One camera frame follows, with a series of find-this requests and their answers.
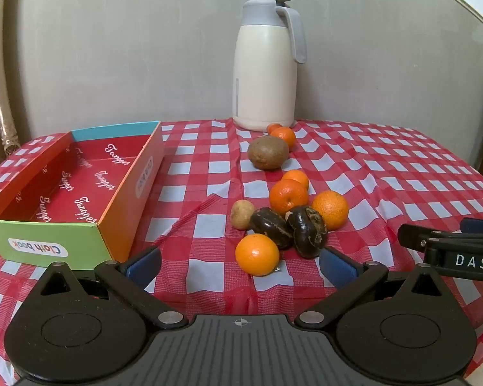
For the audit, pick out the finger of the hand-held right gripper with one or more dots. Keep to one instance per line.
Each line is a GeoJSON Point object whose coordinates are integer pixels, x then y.
{"type": "Point", "coordinates": [481, 225]}
{"type": "Point", "coordinates": [414, 236]}

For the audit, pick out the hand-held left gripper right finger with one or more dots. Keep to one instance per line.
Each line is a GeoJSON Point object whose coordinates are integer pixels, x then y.
{"type": "Point", "coordinates": [339, 268]}

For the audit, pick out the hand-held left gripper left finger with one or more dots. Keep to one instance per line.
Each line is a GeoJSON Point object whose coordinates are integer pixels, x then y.
{"type": "Point", "coordinates": [144, 267]}

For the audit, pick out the dark brown wrinkled fruit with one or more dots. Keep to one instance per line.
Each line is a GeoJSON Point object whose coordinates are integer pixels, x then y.
{"type": "Point", "coordinates": [308, 233]}
{"type": "Point", "coordinates": [269, 227]}

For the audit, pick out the pale round orange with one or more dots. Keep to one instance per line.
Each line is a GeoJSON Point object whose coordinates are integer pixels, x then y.
{"type": "Point", "coordinates": [331, 209]}

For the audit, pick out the bright round orange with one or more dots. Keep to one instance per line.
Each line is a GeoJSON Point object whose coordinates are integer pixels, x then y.
{"type": "Point", "coordinates": [257, 254]}

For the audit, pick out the large dark orange mandarin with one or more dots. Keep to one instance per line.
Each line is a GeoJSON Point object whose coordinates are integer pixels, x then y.
{"type": "Point", "coordinates": [287, 197]}

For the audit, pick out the colourful cardboard box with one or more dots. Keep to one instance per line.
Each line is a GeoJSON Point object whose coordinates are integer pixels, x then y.
{"type": "Point", "coordinates": [96, 185]}

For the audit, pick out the red checked tablecloth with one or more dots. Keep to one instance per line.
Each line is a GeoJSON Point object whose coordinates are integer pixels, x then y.
{"type": "Point", "coordinates": [386, 177]}

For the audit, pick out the small orange mandarin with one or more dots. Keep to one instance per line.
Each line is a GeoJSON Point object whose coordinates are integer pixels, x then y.
{"type": "Point", "coordinates": [272, 128]}
{"type": "Point", "coordinates": [297, 177]}
{"type": "Point", "coordinates": [285, 136]}

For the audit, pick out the brown kiwi fruit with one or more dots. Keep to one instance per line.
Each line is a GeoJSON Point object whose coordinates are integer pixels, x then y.
{"type": "Point", "coordinates": [268, 152]}

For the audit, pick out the cream and grey thermos jug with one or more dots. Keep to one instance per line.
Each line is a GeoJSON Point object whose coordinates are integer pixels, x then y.
{"type": "Point", "coordinates": [265, 80]}

